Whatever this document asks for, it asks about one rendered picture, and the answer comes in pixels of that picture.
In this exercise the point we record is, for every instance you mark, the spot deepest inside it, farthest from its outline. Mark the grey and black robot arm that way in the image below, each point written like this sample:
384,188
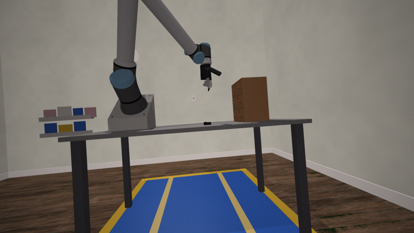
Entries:
123,78

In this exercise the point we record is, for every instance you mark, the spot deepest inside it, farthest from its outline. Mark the brown wooden chest of drawers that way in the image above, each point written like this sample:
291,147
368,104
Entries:
255,99

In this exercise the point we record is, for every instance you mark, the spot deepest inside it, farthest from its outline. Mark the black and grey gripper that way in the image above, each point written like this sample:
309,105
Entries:
206,75

